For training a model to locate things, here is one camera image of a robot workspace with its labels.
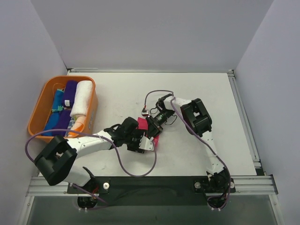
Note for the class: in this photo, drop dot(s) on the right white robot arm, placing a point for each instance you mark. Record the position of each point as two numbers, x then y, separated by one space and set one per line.
198 123

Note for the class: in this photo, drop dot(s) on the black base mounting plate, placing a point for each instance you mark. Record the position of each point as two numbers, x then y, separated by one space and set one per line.
153 191

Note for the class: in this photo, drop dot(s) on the white rolled towel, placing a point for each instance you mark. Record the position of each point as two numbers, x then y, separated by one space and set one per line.
82 98

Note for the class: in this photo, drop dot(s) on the pink towel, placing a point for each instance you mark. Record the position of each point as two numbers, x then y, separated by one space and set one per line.
144 126

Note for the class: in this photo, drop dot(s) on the orange plastic basket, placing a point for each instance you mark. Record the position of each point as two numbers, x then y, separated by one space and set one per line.
43 108

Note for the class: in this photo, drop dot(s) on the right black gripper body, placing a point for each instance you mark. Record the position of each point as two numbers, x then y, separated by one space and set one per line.
153 126

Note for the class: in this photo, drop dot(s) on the blue rolled towel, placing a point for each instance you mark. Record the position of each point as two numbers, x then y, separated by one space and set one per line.
57 107

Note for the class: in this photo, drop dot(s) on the dark purple rolled towel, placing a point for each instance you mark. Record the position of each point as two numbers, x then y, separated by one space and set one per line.
63 122

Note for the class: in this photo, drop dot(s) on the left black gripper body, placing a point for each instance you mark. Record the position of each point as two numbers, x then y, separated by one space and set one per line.
136 145

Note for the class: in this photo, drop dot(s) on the patterned orange white towel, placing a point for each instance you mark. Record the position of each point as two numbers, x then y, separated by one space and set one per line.
75 124

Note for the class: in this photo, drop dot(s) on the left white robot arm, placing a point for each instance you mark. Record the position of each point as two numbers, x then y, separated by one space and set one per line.
56 161

